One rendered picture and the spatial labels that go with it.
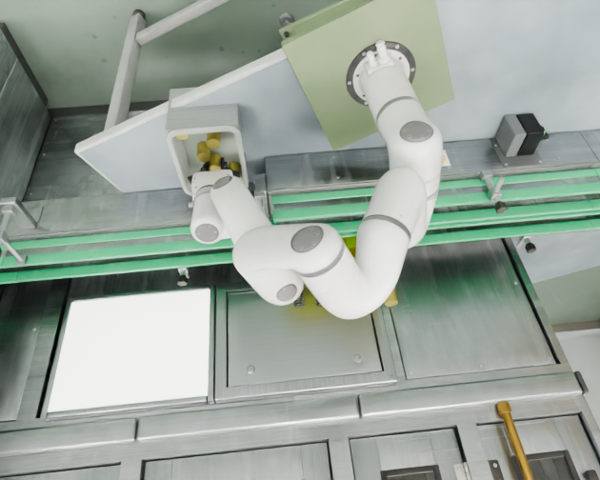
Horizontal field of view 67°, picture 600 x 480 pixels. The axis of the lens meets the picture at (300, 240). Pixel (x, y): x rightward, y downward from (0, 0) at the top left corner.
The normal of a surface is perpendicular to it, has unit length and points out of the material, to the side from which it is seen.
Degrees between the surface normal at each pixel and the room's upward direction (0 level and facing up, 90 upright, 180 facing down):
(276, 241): 97
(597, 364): 90
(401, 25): 4
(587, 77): 0
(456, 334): 91
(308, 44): 4
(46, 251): 90
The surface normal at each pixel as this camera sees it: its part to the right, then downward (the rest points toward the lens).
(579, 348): -0.02, -0.58
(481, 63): 0.10, 0.80
